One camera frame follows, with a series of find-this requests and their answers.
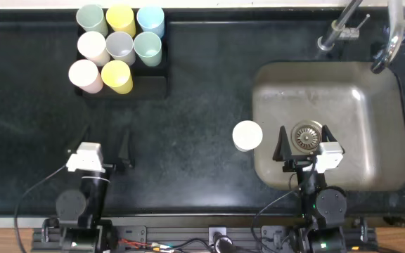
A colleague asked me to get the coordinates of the black tray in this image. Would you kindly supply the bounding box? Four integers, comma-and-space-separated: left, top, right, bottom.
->
74, 13, 170, 100

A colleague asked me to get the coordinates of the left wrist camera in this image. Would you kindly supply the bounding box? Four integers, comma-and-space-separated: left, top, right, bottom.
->
65, 142, 105, 173

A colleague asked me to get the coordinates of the steel tap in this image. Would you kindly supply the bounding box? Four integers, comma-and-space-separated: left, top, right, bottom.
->
315, 0, 405, 74

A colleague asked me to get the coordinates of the yellow cup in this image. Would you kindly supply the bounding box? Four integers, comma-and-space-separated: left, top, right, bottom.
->
101, 60, 134, 95
105, 4, 137, 38

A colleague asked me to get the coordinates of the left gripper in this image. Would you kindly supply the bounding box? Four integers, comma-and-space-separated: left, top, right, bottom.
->
67, 122, 136, 174

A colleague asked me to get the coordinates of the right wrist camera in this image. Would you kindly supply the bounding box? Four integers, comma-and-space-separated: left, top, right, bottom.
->
302, 141, 345, 174

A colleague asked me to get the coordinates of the green cup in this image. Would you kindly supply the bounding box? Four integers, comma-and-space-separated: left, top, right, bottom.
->
75, 4, 109, 37
133, 31, 163, 67

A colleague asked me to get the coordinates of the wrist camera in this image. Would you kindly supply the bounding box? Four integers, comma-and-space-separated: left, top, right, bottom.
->
65, 142, 105, 173
302, 141, 345, 174

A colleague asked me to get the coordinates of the white cup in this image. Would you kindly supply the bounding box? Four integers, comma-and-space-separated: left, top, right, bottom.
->
231, 119, 264, 153

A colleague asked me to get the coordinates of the blue cup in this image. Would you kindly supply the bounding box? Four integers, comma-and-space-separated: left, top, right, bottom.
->
136, 6, 165, 39

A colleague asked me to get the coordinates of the mounting rail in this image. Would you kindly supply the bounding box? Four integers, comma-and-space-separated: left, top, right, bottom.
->
32, 217, 379, 253

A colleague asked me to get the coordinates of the black cable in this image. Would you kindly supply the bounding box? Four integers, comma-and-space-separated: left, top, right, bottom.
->
13, 164, 68, 253
250, 156, 318, 253

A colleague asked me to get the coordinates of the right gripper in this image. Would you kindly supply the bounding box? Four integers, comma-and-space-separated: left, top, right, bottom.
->
272, 124, 345, 174

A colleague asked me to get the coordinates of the steel sink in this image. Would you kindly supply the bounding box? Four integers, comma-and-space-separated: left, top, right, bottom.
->
251, 61, 405, 193

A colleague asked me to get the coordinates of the grey cup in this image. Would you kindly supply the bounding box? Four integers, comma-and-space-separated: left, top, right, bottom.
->
105, 31, 136, 67

